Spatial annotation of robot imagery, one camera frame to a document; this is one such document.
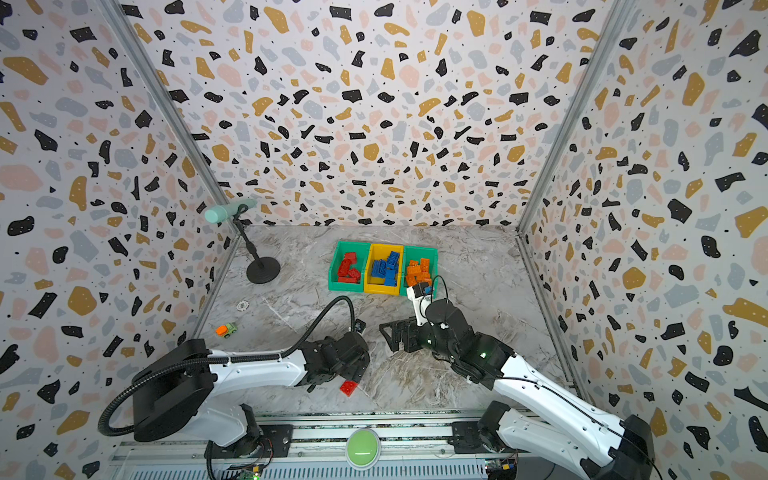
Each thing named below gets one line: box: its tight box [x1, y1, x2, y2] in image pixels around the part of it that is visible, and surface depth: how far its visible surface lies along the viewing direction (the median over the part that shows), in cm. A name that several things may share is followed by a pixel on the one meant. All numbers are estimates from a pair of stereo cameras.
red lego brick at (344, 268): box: [338, 259, 351, 277], surface depth 108 cm
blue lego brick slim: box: [372, 259, 385, 279], surface depth 105 cm
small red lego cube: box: [340, 252, 356, 267], surface depth 112 cm
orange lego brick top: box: [406, 260, 422, 287], surface depth 107 cm
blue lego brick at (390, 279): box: [384, 269, 397, 287], surface depth 105 cm
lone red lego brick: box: [340, 380, 358, 397], surface depth 83 cm
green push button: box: [345, 428, 381, 471], surface depth 73 cm
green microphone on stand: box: [204, 198, 281, 284], surface depth 108 cm
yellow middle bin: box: [364, 243, 404, 296], surface depth 103 cm
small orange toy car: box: [215, 323, 238, 338], surface depth 92 cm
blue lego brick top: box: [385, 251, 400, 273], surface depth 108 cm
